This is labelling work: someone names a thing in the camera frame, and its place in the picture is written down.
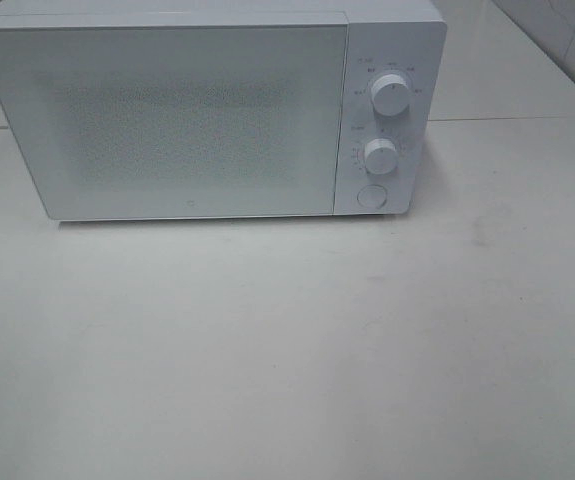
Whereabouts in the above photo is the white microwave oven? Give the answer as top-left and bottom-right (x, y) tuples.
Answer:
(0, 1), (447, 219)

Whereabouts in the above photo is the white microwave door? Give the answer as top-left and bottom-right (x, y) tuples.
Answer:
(0, 26), (346, 221)

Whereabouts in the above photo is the round white door button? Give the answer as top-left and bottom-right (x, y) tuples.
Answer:
(357, 185), (388, 210)

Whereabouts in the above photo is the white microwave knob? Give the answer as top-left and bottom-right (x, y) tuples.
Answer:
(370, 71), (411, 117)
(363, 138), (399, 175)

